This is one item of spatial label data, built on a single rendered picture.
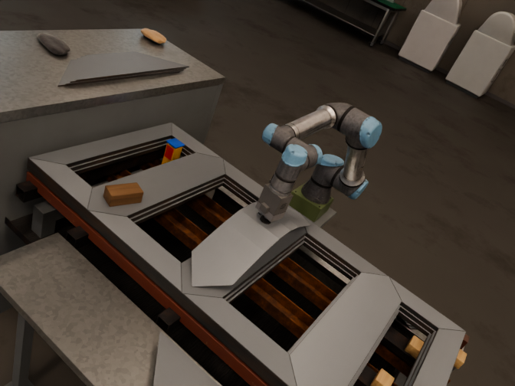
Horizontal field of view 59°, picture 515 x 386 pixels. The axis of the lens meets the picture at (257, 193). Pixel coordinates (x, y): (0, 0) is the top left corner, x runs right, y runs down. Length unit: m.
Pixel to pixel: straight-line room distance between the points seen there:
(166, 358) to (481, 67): 9.48
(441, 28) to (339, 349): 9.31
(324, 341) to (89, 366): 0.69
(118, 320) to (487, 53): 9.47
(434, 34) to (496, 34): 1.15
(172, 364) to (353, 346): 0.57
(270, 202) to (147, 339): 0.58
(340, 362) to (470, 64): 9.21
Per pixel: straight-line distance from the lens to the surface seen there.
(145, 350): 1.43
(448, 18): 10.46
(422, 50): 10.52
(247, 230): 1.58
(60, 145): 1.94
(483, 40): 10.30
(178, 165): 1.97
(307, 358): 1.44
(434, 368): 1.70
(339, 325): 1.58
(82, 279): 1.57
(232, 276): 1.48
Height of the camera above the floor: 1.91
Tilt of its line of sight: 32 degrees down
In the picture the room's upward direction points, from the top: 23 degrees clockwise
